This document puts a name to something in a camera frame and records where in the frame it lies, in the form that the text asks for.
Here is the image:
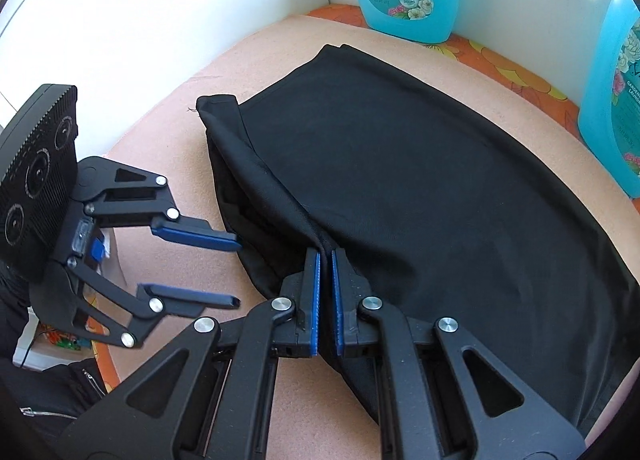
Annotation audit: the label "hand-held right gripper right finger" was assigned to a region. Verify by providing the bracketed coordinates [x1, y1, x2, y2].
[330, 248, 587, 460]

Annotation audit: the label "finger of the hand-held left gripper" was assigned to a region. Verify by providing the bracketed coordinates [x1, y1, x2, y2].
[64, 257, 241, 349]
[75, 156, 244, 252]

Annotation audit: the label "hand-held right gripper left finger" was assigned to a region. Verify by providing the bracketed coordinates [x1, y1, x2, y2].
[47, 247, 321, 460]

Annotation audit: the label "black pants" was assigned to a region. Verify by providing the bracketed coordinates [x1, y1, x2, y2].
[196, 44, 640, 447]

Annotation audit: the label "pink mat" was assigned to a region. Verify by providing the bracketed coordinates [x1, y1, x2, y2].
[98, 14, 640, 460]

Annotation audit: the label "white box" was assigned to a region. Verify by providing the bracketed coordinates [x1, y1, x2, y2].
[12, 307, 42, 371]

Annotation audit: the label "person's black jacket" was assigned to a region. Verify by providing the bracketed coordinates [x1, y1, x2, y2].
[0, 260, 108, 441]

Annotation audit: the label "orange floral cloth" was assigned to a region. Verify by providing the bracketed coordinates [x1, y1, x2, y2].
[306, 5, 584, 104]

